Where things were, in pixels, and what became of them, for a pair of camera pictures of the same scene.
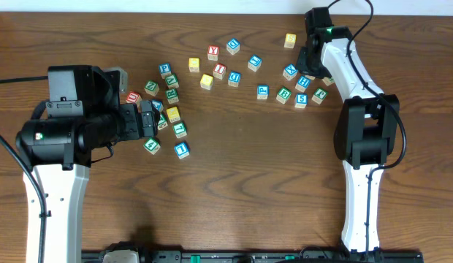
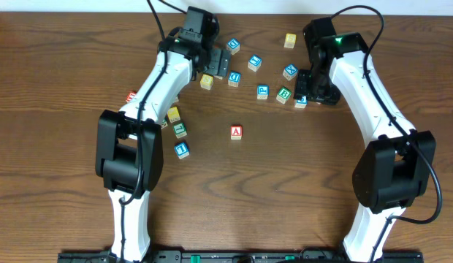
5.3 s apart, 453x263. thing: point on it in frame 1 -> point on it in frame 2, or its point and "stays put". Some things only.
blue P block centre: x=262 y=91 stays put
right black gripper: x=302 y=67 -> x=330 y=98
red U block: x=132 y=97 stays put
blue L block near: x=182 y=150 stays put
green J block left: x=163 y=122 stays put
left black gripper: x=130 y=129 -> x=215 y=67
